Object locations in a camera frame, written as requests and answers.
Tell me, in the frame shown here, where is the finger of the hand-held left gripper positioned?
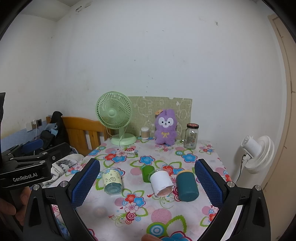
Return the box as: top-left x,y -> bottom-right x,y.
1,138 -> 44,158
7,142 -> 71,165

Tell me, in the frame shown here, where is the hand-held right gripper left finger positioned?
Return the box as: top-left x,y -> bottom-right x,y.
23,158 -> 101,241

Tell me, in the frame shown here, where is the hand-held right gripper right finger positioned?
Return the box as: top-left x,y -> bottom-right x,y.
194,159 -> 272,241

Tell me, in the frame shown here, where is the white cup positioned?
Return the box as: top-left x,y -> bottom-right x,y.
150,170 -> 174,198

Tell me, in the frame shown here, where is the teal cup with yellow lid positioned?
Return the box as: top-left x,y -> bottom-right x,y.
176,170 -> 200,202

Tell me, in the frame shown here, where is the clear cup with yellow label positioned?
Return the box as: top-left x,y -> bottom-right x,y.
101,167 -> 123,195

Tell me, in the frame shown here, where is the green cup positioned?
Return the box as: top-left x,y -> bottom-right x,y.
141,165 -> 155,183

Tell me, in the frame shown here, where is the person's left hand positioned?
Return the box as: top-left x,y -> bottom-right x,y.
0,185 -> 31,232

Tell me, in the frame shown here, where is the white printed cloth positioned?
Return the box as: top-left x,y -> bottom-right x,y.
42,153 -> 85,188

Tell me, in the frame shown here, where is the blue cloth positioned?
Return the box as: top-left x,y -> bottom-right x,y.
45,123 -> 59,138

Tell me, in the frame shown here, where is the black bag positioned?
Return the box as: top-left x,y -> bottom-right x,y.
40,111 -> 68,149

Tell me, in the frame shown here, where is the wooden headboard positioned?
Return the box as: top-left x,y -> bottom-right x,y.
46,116 -> 112,156

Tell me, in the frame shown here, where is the glass jar with dark lid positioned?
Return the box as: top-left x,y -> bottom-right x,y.
181,123 -> 200,149

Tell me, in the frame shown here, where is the white fan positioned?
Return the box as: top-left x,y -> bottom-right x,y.
241,136 -> 275,174

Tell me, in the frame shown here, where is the floral tablecloth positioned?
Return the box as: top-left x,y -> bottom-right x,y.
50,137 -> 232,241

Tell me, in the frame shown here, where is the purple plush toy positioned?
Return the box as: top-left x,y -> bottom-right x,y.
154,109 -> 178,145

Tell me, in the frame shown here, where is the green table fan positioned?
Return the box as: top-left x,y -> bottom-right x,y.
96,91 -> 137,146

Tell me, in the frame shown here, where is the green patterned board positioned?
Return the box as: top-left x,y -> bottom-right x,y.
128,96 -> 193,139

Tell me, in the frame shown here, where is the white charger cable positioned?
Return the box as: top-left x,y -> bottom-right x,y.
33,124 -> 40,154

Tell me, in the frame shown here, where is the wall socket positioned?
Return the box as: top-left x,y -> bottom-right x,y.
26,118 -> 43,132

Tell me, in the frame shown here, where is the black fan cable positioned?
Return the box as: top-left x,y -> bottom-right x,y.
236,153 -> 246,183

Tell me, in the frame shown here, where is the beige door frame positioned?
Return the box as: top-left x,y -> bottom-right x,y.
268,13 -> 296,241

